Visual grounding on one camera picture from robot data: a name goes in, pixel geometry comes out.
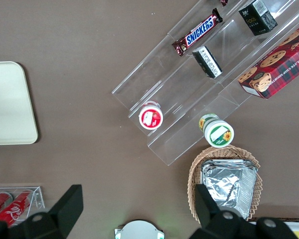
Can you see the red plaid cookie box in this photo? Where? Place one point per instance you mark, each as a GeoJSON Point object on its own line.
{"type": "Point", "coordinates": [276, 67]}

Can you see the Snickers chocolate bar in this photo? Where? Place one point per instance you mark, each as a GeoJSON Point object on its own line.
{"type": "Point", "coordinates": [199, 32]}

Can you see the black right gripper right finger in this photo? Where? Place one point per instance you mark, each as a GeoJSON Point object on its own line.
{"type": "Point", "coordinates": [206, 211]}

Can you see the clear acrylic tiered display shelf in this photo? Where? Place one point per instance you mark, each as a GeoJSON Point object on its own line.
{"type": "Point", "coordinates": [179, 82]}

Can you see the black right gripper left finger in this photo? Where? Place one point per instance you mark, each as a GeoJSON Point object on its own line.
{"type": "Point", "coordinates": [64, 206]}

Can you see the black carton with gold print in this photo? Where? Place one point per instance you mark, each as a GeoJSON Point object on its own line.
{"type": "Point", "coordinates": [257, 18]}

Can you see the dark red wrapped candy bar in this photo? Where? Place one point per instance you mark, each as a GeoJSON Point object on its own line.
{"type": "Point", "coordinates": [224, 2]}

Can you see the woven wicker basket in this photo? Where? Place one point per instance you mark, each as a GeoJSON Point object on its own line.
{"type": "Point", "coordinates": [194, 174]}

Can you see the foil wrapped sandwich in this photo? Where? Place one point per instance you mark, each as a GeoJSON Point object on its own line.
{"type": "Point", "coordinates": [224, 186]}

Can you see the white round device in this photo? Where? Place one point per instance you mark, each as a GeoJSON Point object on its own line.
{"type": "Point", "coordinates": [139, 230]}

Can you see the clear acrylic can holder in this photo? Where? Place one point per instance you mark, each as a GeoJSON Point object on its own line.
{"type": "Point", "coordinates": [38, 196]}

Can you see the cream plastic tray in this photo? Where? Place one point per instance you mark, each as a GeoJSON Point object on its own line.
{"type": "Point", "coordinates": [10, 104]}

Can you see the green sunflower lidded cup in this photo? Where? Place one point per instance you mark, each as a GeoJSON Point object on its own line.
{"type": "Point", "coordinates": [218, 133]}

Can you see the red lidded yoghurt cup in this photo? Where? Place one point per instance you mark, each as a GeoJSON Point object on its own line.
{"type": "Point", "coordinates": [151, 118]}

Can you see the small black white-labelled box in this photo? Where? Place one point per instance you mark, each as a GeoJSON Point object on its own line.
{"type": "Point", "coordinates": [208, 62]}

